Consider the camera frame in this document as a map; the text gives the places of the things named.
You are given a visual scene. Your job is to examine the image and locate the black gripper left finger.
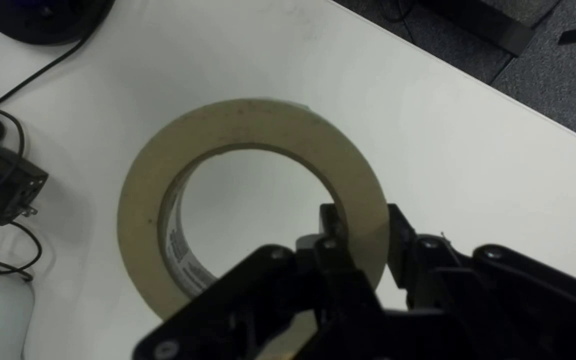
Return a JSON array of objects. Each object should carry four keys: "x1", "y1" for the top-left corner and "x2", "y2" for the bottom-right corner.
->
[{"x1": 129, "y1": 203, "x2": 396, "y2": 360}]

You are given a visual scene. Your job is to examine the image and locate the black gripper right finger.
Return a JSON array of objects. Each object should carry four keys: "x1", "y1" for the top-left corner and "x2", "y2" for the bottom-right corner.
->
[{"x1": 385, "y1": 203, "x2": 576, "y2": 360}]

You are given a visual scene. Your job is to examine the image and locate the beige masking tape roll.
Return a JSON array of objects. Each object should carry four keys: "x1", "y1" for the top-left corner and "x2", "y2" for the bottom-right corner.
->
[{"x1": 115, "y1": 98, "x2": 391, "y2": 322}]

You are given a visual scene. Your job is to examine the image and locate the black floor stand base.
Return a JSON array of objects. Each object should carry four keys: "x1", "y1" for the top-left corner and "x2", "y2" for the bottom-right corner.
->
[{"x1": 425, "y1": 0, "x2": 564, "y2": 57}]

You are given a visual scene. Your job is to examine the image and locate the black power adapter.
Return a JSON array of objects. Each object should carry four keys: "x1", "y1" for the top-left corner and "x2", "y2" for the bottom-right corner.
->
[{"x1": 0, "y1": 144, "x2": 49, "y2": 228}]

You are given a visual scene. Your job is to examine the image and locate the black cable bundle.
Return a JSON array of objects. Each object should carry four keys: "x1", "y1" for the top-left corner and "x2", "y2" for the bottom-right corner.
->
[{"x1": 0, "y1": 106, "x2": 44, "y2": 360}]

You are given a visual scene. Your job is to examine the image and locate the black base power cable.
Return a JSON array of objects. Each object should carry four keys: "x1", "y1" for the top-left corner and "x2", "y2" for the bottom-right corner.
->
[{"x1": 0, "y1": 23, "x2": 114, "y2": 116}]

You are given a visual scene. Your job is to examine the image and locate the black round arm base plate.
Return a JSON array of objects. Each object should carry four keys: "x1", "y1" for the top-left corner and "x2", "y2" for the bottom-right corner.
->
[{"x1": 0, "y1": 0, "x2": 115, "y2": 47}]

